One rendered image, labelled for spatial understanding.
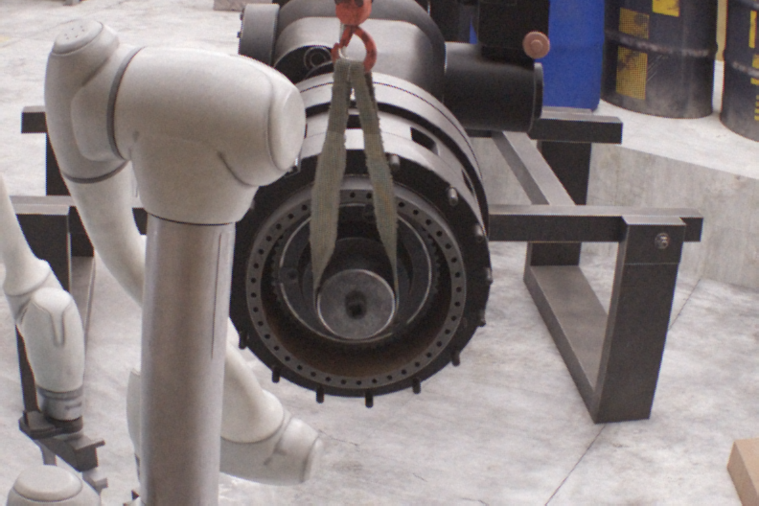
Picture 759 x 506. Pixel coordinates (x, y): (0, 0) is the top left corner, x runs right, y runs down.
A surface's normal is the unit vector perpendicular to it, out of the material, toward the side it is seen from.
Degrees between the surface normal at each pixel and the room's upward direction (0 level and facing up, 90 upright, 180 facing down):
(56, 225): 90
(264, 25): 34
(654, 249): 90
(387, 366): 23
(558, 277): 0
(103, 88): 64
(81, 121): 103
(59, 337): 81
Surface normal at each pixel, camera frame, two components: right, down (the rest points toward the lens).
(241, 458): -0.30, 0.51
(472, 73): 0.05, -0.21
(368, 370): -0.15, -0.93
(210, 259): 0.58, 0.21
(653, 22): -0.29, 0.30
